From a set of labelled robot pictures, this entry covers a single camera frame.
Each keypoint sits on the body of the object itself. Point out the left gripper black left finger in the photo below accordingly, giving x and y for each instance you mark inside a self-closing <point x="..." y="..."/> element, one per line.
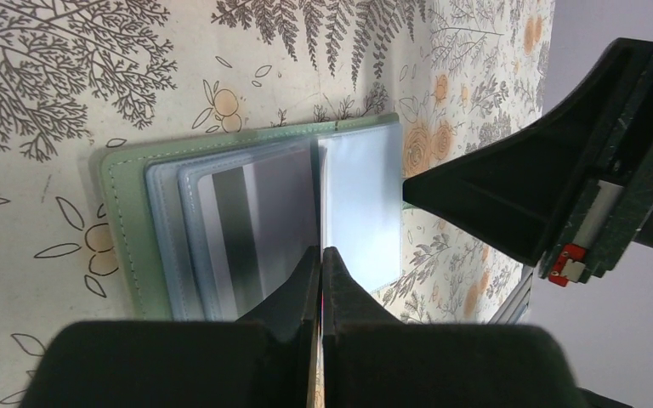
<point x="285" y="375"/>

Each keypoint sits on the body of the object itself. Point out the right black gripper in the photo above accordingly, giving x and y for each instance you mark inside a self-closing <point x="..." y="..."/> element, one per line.
<point x="575" y="186"/>

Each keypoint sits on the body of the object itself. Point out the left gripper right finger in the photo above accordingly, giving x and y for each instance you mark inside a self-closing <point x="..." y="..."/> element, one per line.
<point x="355" y="331"/>

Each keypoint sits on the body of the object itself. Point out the white card with black stripe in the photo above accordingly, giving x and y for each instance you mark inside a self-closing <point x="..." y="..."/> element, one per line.
<point x="259" y="218"/>

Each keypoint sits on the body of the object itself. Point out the floral table mat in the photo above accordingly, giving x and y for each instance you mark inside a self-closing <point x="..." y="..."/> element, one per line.
<point x="83" y="81"/>

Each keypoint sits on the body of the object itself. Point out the grey-green card holder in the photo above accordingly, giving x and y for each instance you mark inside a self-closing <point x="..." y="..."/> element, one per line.
<point x="153" y="208"/>

